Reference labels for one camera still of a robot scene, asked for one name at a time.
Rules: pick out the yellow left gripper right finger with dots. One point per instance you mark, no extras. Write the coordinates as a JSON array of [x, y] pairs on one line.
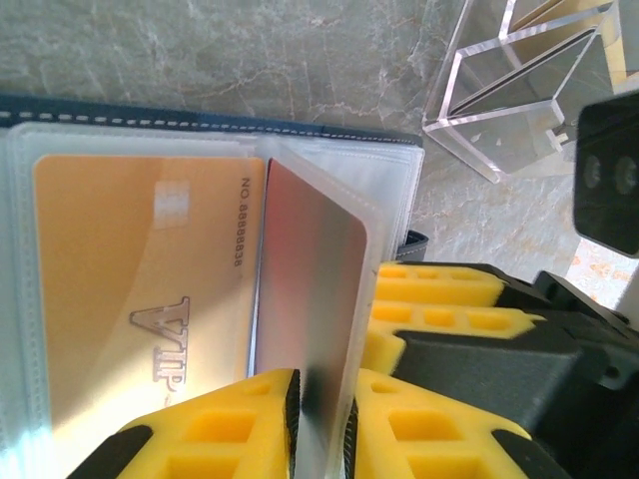
[[424, 434]]

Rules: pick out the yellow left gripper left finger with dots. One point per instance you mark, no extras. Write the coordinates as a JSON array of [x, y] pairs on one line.
[[214, 429]]

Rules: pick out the gold VIP numbered credit card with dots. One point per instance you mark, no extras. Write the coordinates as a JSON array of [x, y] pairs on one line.
[[125, 249]]

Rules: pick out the dark blue card holder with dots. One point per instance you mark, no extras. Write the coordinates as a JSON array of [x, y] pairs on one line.
[[199, 117]]

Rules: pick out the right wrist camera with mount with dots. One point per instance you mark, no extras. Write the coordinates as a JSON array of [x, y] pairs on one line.
[[609, 199]]

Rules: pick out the clear acrylic card stand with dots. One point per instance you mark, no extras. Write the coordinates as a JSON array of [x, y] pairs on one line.
[[464, 144]]

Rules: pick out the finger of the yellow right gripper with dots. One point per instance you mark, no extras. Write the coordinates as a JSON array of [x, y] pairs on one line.
[[434, 284], [449, 319]]

